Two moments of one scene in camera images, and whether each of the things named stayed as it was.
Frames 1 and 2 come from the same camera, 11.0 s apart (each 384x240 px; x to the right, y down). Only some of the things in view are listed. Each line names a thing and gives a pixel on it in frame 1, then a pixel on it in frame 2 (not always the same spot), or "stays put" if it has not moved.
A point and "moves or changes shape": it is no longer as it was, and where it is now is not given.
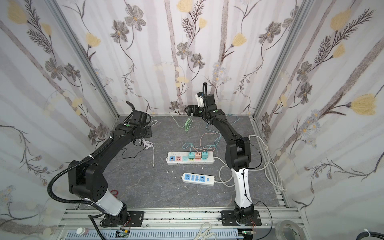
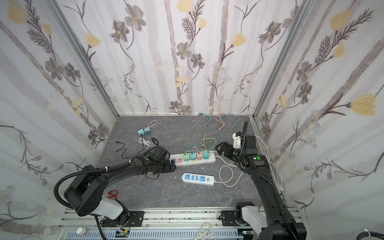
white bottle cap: [80, 230] stays put
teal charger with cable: [204, 155] moves or changes shape
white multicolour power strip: [182, 158] stays put
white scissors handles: [205, 235] stays put
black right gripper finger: [189, 110] -> [221, 147]
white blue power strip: [198, 179] stays put
